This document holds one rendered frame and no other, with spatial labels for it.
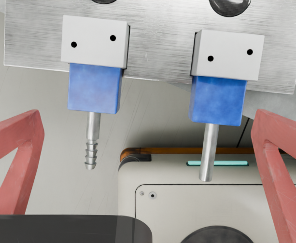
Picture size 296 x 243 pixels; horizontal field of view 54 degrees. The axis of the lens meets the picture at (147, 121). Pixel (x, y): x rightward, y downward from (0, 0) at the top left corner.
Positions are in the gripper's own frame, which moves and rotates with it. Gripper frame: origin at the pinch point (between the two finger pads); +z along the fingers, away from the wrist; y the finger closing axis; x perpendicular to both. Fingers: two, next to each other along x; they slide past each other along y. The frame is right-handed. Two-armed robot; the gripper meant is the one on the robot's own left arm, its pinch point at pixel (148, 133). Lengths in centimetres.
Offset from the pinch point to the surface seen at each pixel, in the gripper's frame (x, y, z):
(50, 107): 54, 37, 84
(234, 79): 3.9, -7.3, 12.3
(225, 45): 0.9, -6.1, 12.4
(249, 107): 9.8, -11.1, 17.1
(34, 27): 0.6, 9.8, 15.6
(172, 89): 48, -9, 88
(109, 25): -0.4, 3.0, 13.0
